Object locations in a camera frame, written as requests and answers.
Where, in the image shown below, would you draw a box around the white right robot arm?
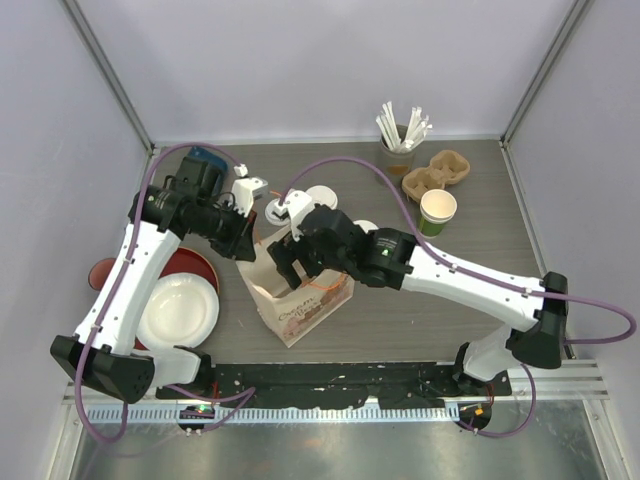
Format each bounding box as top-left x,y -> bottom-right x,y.
267,204 -> 568,395

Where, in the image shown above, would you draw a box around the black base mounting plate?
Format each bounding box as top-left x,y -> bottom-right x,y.
154,360 -> 514,409

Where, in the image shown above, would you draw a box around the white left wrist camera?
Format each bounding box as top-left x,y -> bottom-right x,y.
231,164 -> 268,217

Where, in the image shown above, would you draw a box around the white plastic lid stack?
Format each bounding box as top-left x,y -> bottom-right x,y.
265,198 -> 290,226

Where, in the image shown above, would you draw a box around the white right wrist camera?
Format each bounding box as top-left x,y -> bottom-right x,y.
278,190 -> 316,241

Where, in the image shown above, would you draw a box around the blue ceramic dish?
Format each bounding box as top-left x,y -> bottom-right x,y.
187,146 -> 229,195

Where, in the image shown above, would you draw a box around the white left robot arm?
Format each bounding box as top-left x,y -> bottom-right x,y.
50,157 -> 268,404

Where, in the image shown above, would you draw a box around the white slotted cable duct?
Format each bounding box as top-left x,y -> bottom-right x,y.
85,402 -> 460,425

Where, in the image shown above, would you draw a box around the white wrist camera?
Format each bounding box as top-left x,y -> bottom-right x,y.
278,190 -> 316,241
231,164 -> 268,217

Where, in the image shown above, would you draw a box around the bear print paper bag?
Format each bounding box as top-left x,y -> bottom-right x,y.
237,225 -> 355,348

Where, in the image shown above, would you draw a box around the white paper plate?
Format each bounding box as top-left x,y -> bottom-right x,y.
136,273 -> 220,350

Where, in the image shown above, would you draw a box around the grey straw holder cup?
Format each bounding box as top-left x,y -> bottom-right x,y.
375,136 -> 416,184

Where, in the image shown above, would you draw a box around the pink floral mug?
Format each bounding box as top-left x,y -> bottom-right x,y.
88,258 -> 115,291

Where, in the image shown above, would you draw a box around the stacked green paper cups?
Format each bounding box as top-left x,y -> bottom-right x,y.
418,189 -> 457,238

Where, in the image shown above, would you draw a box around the brown pulp cup carrier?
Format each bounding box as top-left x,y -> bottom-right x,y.
401,150 -> 470,203

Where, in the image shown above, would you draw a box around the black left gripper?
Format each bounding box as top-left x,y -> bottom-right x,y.
189,200 -> 257,261

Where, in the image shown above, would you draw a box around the white plastic cup lid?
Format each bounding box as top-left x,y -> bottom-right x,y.
354,220 -> 379,234

